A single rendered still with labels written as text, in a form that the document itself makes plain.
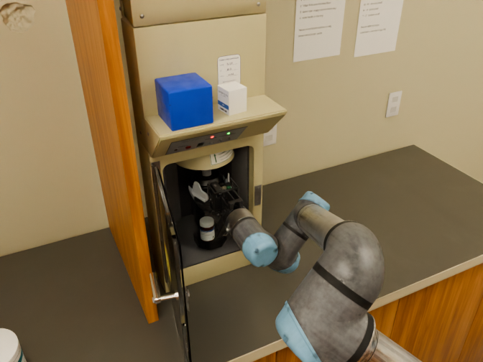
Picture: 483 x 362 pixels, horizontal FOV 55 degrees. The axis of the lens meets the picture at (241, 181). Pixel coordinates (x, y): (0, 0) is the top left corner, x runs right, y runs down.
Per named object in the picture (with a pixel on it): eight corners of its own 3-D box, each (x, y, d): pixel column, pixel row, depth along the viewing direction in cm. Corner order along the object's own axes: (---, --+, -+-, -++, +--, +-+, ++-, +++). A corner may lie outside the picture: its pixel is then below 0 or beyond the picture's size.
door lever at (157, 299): (171, 274, 109) (170, 266, 108) (178, 303, 101) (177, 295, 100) (148, 279, 108) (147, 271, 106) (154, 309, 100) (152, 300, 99)
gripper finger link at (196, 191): (188, 172, 131) (213, 184, 126) (189, 189, 134) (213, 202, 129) (180, 177, 129) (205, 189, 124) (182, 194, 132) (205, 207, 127)
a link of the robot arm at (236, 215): (257, 235, 119) (228, 245, 116) (249, 225, 123) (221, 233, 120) (258, 212, 115) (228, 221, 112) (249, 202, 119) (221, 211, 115)
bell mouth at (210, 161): (164, 148, 136) (162, 131, 133) (219, 136, 142) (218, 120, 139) (185, 176, 122) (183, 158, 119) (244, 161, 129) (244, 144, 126)
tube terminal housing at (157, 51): (141, 244, 157) (106, 6, 116) (228, 219, 169) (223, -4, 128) (165, 293, 137) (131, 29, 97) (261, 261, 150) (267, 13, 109)
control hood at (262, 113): (147, 154, 113) (143, 116, 107) (264, 128, 125) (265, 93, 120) (162, 176, 104) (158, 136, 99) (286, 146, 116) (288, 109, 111)
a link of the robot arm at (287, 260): (315, 247, 119) (292, 232, 112) (290, 281, 119) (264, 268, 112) (296, 232, 125) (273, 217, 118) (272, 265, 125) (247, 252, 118)
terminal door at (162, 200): (169, 283, 134) (156, 163, 113) (190, 371, 109) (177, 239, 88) (167, 284, 134) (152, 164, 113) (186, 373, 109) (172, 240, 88)
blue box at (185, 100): (157, 115, 108) (154, 77, 103) (198, 108, 112) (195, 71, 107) (172, 131, 100) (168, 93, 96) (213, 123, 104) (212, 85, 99)
